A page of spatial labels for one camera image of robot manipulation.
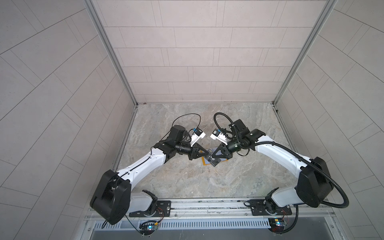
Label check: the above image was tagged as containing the left camera black cable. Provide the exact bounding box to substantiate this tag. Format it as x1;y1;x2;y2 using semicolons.
149;112;202;151

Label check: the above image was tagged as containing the right black corrugated cable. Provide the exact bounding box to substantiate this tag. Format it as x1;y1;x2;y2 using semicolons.
213;112;350;234

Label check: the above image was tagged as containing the yellow leather card holder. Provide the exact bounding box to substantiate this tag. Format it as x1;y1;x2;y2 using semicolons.
202;148;228;166

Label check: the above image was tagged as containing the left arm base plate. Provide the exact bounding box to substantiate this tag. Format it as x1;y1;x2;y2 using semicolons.
129;201;172;218

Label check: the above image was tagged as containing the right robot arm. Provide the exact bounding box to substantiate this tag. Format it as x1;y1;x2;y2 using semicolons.
211;120;334;214

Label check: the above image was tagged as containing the aluminium mounting rail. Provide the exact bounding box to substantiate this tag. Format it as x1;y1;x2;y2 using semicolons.
85;196;336;222

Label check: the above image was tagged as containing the left green circuit board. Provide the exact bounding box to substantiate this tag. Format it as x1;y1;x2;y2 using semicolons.
139;220;160;236

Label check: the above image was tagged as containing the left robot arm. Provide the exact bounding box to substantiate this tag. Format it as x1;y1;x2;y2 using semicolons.
90;125;209;225

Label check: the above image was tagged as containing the right green circuit board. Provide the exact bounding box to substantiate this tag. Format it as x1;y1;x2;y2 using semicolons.
268;218;286;233

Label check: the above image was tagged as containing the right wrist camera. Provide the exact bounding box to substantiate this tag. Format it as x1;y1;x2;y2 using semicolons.
210;129;228;145

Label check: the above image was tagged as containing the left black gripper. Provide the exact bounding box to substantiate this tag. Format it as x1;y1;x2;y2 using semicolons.
173;142;208;162

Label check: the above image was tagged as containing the green circuit board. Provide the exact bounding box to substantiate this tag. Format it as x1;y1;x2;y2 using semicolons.
139;220;160;236
268;218;286;233

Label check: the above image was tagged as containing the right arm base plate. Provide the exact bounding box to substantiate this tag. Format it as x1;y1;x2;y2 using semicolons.
244;199;292;216

